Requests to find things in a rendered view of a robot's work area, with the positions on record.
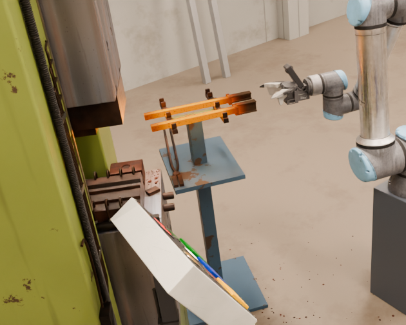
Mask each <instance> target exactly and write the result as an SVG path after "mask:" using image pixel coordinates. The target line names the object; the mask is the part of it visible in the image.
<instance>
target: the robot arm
mask: <svg viewBox="0 0 406 325"><path fill-rule="evenodd" d="M347 18H348V19H349V20H348V22H349V23H350V24H351V25H352V26H354V30H355V39H356V62H357V74H358V79H357V82H356V84H355V86H354V88H353V90H352V91H351V92H347V93H343V90H346V89H347V87H348V80H347V76H346V74H345V73H344V72H343V71H342V70H333V71H331V72H326V73H322V74H316V75H310V76H307V77H306V79H304V80H303V82H302V81H301V80H300V78H299V77H298V76H297V74H296V72H295V71H294V70H293V67H292V66H291V65H289V64H288V63H286V64H285V65H284V69H285V72H286V73H287V74H289V76H290V77H291V79H292V80H293V81H275V82H272V83H265V84H262V85H260V88H265V87H267V90H268V92H269V94H270V95H272V97H271V99H276V98H277V99H278V102H279V105H280V106H281V105H283V102H285V103H286V104H287V105H290V104H295V103H298V102H299V101H302V100H306V99H310V97H309V96H316V95H321V94H322V96H323V109H322V111H323V116H324V117H325V118H326V119H328V120H332V121H337V120H340V119H342V118H343V115H344V114H345V113H349V112H353V111H357V110H359V111H360V135H359V136H357V138H356V147H354V148H352V149H350V150H349V154H348V158H349V164H350V167H351V170H352V171H353V173H354V174H355V176H356V177H357V178H358V179H359V180H361V181H363V182H370V181H376V180H378V179H382V178H385V177H389V176H390V178H389V180H388V189H389V191H390V192H391V193H392V194H394V195H396V196H398V197H401V198H404V199H406V125H403V126H399V127H398V128H397V129H396V131H395V136H393V134H391V133H390V130H389V91H388V71H387V61H388V59H389V57H390V54H391V52H392V50H393V48H394V45H395V44H396V41H397V39H398V37H399V34H400V32H401V29H402V28H403V26H405V25H406V0H349V1H348V4H347ZM276 91H279V92H277V93H275V92H276ZM294 102H295V103H294Z"/></svg>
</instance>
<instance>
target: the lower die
mask: <svg viewBox="0 0 406 325"><path fill-rule="evenodd" d="M132 179H140V181H141V184H131V185H126V186H118V187H113V188H104V189H99V190H90V191H89V194H90V199H91V200H93V201H94V203H95V208H93V209H94V212H95V216H96V219H97V222H103V221H108V216H107V213H106V208H105V205H104V200H105V198H107V199H108V202H109V206H108V211H109V214H110V218H112V217H113V216H114V215H115V214H116V213H117V212H118V211H119V210H120V207H119V196H121V197H122V201H123V204H122V207H123V206H124V205H125V204H126V203H127V202H128V201H129V200H130V199H131V198H134V199H136V200H137V202H138V203H140V204H141V205H142V206H143V207H144V192H145V190H144V184H143V180H142V174H141V172H138V173H135V175H132V173H129V174H124V175H122V177H120V175H116V176H111V177H109V178H108V179H107V177H102V178H97V179H96V180H94V179H88V180H86V184H87V186H91V185H96V184H104V183H109V182H118V181H127V180H132Z"/></svg>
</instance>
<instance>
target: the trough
mask: <svg viewBox="0 0 406 325"><path fill-rule="evenodd" d="M131 184H141V181H140V179H132V180H127V181H118V182H109V183H104V184H96V185H91V186H87V187H88V191H90V190H99V189H104V188H113V187H118V186H126V185H131Z"/></svg>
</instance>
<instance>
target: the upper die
mask: <svg viewBox="0 0 406 325"><path fill-rule="evenodd" d="M125 106H126V96H125V92H124V86H123V82H122V76H121V73H120V77H119V83H118V88H117V95H116V99H115V101H114V102H108V103H100V104H91V105H86V106H78V107H73V108H67V111H68V115H69V118H70V123H71V126H72V130H73V132H76V131H81V130H89V129H94V128H103V127H108V126H117V125H122V124H123V120H124V111H125Z"/></svg>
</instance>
